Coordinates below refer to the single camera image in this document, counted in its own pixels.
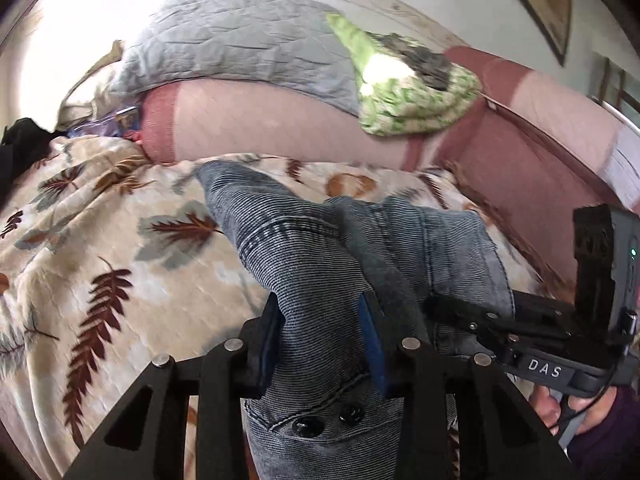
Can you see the person's right hand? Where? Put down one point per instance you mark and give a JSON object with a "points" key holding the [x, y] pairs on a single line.
{"points": [[545, 410]]}

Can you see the grey quilted pillow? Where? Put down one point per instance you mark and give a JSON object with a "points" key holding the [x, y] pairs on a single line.
{"points": [[225, 40]]}

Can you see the green patterned quilt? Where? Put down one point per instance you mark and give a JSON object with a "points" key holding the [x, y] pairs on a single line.
{"points": [[415, 105]]}

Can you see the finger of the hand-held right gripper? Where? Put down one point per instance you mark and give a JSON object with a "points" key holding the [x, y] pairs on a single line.
{"points": [[465, 317], [545, 310]]}

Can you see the black garment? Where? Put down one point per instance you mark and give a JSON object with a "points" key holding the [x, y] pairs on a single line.
{"points": [[20, 145]]}

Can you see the person's right forearm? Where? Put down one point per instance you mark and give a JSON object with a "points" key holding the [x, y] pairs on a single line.
{"points": [[610, 440]]}

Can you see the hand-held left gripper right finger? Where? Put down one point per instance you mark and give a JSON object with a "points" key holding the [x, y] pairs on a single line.
{"points": [[372, 345]]}

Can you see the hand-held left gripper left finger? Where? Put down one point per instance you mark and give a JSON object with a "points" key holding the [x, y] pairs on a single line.
{"points": [[267, 345]]}

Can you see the small grey cloth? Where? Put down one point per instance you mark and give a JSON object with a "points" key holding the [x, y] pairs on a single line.
{"points": [[425, 62]]}

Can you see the purple plastic packet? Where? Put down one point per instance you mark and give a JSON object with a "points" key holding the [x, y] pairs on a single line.
{"points": [[120, 122]]}

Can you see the grey denim pants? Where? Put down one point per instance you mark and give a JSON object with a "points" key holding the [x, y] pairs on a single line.
{"points": [[310, 260]]}

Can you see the leaf print blanket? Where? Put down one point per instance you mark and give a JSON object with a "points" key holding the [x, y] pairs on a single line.
{"points": [[100, 240]]}

